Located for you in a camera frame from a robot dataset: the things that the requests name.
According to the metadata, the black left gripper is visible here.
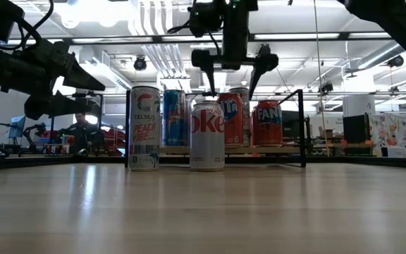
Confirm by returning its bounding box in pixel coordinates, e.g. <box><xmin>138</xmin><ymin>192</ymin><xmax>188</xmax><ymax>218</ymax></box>
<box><xmin>0</xmin><ymin>40</ymin><xmax>106</xmax><ymax>121</ymax></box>

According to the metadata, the black cabinet box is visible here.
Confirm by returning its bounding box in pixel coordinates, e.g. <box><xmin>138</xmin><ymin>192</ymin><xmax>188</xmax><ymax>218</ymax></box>
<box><xmin>343</xmin><ymin>114</ymin><xmax>368</xmax><ymax>145</ymax></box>

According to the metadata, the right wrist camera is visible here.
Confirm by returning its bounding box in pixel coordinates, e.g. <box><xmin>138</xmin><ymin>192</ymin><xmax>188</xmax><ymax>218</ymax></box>
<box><xmin>187</xmin><ymin>1</ymin><xmax>224</xmax><ymax>38</ymax></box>

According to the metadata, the floral printed cloth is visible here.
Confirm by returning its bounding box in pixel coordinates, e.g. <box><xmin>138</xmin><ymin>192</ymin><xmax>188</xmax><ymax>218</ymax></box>
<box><xmin>367</xmin><ymin>112</ymin><xmax>406</xmax><ymax>159</ymax></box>

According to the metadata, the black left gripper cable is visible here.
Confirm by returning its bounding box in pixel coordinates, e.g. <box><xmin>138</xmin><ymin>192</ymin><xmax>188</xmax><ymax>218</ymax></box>
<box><xmin>0</xmin><ymin>0</ymin><xmax>55</xmax><ymax>51</ymax></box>

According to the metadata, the orange Fanta can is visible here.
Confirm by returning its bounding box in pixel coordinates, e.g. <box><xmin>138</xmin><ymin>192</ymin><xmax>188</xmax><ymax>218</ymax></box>
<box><xmin>218</xmin><ymin>92</ymin><xmax>245</xmax><ymax>147</ymax></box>

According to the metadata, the wooden shelf with black frame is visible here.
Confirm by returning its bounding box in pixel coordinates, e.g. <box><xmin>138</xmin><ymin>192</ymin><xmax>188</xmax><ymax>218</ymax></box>
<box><xmin>124</xmin><ymin>89</ymin><xmax>307</xmax><ymax>169</ymax></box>

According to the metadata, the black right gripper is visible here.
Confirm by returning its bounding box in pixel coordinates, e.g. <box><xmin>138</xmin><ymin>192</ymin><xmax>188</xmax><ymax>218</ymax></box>
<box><xmin>191</xmin><ymin>0</ymin><xmax>280</xmax><ymax>101</ymax></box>

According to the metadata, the black overhead light bar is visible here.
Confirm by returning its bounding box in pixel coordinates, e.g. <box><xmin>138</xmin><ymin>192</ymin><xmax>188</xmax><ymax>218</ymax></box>
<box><xmin>5</xmin><ymin>31</ymin><xmax>393</xmax><ymax>46</ymax></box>

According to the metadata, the black aluminium table frame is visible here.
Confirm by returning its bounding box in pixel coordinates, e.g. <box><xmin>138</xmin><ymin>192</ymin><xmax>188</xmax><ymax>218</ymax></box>
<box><xmin>0</xmin><ymin>155</ymin><xmax>406</xmax><ymax>171</ymax></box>

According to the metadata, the small background monitor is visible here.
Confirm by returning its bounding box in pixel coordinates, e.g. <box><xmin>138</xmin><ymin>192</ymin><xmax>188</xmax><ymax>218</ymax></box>
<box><xmin>8</xmin><ymin>115</ymin><xmax>27</xmax><ymax>139</ymax></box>

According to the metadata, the blue silver Red Bull can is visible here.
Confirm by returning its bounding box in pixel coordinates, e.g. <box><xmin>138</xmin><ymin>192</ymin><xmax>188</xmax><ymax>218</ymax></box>
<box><xmin>162</xmin><ymin>89</ymin><xmax>187</xmax><ymax>147</ymax></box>

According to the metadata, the yellow hanging rope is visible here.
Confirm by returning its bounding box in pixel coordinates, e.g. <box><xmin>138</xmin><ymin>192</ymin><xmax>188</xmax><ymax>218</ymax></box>
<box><xmin>312</xmin><ymin>0</ymin><xmax>331</xmax><ymax>158</ymax></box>

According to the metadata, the person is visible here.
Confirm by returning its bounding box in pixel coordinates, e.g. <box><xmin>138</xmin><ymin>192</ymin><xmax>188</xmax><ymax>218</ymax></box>
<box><xmin>60</xmin><ymin>111</ymin><xmax>98</xmax><ymax>156</ymax></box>

